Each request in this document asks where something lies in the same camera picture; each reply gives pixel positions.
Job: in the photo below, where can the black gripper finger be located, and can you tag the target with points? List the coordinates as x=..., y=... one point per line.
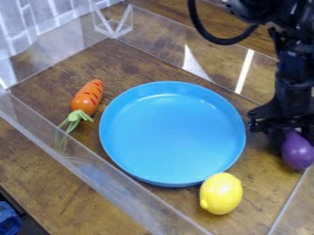
x=310, y=133
x=275, y=140

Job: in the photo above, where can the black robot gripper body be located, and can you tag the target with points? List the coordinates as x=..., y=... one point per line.
x=267, y=118

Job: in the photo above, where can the purple toy eggplant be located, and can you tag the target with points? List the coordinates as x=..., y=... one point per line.
x=297, y=151

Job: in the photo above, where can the blue round tray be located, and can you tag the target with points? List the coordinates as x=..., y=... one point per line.
x=171, y=133

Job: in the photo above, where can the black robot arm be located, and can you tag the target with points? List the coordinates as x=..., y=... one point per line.
x=290, y=110

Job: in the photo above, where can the yellow toy lemon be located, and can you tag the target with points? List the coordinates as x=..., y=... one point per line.
x=221, y=193

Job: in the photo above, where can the orange toy carrot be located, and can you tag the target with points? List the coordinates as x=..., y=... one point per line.
x=83, y=108

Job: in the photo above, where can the blue plastic object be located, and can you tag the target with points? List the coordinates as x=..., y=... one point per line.
x=11, y=222

